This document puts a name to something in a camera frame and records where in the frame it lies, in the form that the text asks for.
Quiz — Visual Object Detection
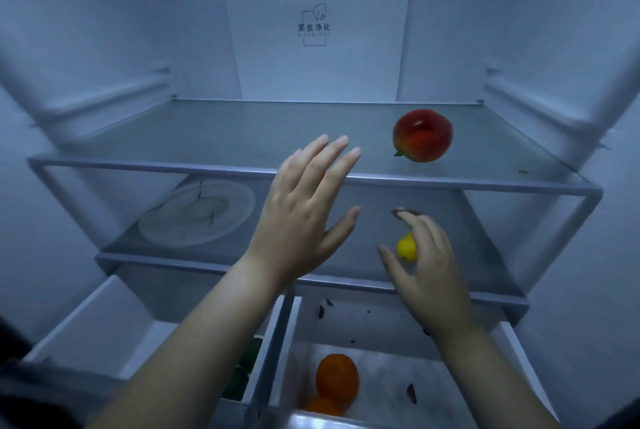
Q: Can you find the crisper drawer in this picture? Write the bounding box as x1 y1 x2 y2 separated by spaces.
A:
22 273 286 429
259 293 561 429

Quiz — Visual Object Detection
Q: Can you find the glass refrigerator shelf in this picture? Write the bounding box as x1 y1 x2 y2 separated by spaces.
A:
95 176 531 324
27 99 603 197

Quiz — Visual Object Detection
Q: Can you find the person's right forearm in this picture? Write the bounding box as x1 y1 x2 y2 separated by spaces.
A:
432 323 563 429

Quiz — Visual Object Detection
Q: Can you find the orange fruit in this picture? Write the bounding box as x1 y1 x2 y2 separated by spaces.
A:
315 353 360 407
302 395 346 417

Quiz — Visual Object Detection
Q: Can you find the black refrigerator body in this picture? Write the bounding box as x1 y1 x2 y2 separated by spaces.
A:
0 0 640 429

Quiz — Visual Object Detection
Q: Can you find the small red fruit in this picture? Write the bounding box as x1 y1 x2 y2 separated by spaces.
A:
392 109 455 164

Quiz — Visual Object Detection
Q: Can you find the yellow lemon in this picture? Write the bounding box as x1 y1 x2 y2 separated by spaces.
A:
397 232 419 262

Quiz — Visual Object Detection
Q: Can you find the person's left forearm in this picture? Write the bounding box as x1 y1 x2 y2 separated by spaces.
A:
87 253 296 429

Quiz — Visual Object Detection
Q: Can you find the clear round plate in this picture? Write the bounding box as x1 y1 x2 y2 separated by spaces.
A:
138 179 257 248

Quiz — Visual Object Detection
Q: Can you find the person's right hand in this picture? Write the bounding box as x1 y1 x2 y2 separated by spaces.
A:
377 207 476 340

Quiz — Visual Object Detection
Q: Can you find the person's left hand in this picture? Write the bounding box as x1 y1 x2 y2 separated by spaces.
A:
245 133 362 290

